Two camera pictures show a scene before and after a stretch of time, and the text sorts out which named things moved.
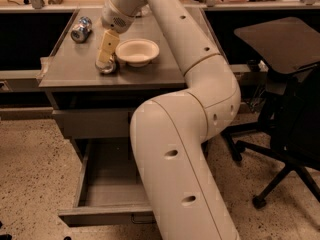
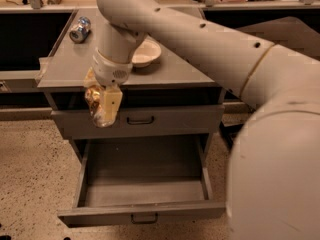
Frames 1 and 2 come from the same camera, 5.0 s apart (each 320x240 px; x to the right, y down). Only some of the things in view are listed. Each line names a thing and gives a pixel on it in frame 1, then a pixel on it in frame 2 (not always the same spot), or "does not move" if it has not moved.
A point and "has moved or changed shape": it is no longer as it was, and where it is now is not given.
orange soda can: x=106 y=67 has moved or changed shape
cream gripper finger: x=109 y=46 to x=113 y=97
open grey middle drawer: x=109 y=190 does not move
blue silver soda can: x=82 y=30 does not move
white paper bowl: x=137 y=52 does not move
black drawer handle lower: x=141 y=222 does not move
